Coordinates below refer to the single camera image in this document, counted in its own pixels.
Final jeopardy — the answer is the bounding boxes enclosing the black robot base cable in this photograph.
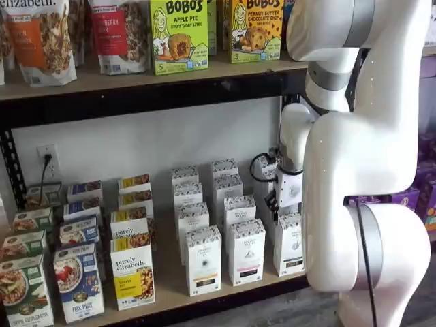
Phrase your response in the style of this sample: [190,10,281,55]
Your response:
[355,203,379,327]

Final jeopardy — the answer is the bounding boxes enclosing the white yellow purely elizabeth box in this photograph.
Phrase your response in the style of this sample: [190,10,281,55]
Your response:
[110,234,156,311]
[117,174,152,192]
[110,206,155,240]
[117,189,153,209]

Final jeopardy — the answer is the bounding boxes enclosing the white box green strip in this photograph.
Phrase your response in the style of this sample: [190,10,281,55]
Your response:
[253,155,278,183]
[272,211,305,277]

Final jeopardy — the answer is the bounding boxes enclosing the green Bobo's apple pie box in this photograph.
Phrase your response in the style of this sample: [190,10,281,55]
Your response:
[150,0,210,77]
[207,0,218,57]

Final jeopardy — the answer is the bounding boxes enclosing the black plug with cord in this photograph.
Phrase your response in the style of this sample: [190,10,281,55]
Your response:
[40,153,53,206]

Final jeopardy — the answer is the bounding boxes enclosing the blue flax plus oatmeal box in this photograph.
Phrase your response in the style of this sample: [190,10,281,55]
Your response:
[53,243,105,324]
[66,180,104,204]
[59,215,101,247]
[62,197,104,223]

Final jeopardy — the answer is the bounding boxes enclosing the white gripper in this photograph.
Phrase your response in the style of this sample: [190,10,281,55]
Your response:
[264,168,304,215]

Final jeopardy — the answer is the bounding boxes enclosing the yellow Bobo's peanut butter box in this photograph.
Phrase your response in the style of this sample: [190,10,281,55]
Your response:
[231,0,285,65]

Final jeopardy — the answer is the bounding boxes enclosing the black metal shelf frame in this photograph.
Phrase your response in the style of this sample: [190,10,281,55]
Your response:
[0,66,311,327]

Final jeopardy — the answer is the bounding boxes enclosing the green apple cinnamon oatmeal box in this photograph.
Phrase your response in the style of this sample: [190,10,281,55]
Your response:
[0,254,55,327]
[0,230,48,264]
[12,206,55,236]
[25,183,64,209]

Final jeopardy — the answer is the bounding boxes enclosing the blue snack package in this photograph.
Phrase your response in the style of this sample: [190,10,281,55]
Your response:
[283,0,295,27]

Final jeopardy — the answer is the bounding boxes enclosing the red purely elizabeth granola bag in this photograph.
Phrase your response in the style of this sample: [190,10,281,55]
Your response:
[89,0,153,76]

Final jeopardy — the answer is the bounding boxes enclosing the purple orange snack box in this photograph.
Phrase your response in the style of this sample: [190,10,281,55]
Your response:
[418,179,436,240]

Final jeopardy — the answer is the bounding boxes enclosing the white wall outlet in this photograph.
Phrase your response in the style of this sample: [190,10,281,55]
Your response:
[36,144,61,178]

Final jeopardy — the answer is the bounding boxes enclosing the orange purely elizabeth granola bag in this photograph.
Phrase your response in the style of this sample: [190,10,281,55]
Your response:
[1,0,78,88]

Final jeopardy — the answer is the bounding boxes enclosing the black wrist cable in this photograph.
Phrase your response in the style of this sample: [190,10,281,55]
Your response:
[249,153,279,182]

